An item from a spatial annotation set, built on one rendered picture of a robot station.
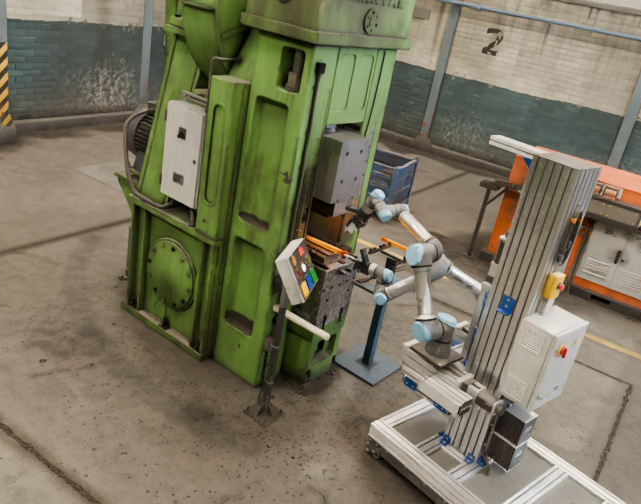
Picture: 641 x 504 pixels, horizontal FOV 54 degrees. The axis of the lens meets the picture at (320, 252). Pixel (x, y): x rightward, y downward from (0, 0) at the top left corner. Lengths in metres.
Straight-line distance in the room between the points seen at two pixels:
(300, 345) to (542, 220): 1.94
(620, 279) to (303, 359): 3.93
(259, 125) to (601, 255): 4.38
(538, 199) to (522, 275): 0.41
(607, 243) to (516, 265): 3.82
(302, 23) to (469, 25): 8.25
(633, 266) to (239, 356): 4.36
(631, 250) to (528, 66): 5.00
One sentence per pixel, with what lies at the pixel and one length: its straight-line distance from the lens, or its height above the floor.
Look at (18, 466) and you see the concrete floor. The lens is 3.91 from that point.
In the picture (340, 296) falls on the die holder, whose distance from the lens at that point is 4.40.
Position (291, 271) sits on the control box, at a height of 1.13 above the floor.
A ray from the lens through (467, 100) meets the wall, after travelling 11.74.
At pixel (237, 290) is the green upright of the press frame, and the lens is 4.39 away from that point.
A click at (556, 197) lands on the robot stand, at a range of 3.31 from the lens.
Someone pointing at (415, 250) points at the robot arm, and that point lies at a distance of 3.46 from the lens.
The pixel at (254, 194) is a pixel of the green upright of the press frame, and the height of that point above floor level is 1.30.
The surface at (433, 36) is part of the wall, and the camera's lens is 11.99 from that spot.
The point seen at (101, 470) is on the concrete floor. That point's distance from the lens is 3.84.
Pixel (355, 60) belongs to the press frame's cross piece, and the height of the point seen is 2.22.
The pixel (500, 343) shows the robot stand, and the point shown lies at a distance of 3.62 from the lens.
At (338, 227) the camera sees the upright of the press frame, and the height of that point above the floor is 1.06.
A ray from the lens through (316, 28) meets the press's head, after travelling 3.60.
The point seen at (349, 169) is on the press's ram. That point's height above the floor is 1.58.
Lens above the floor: 2.65
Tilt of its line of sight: 23 degrees down
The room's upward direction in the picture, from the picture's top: 11 degrees clockwise
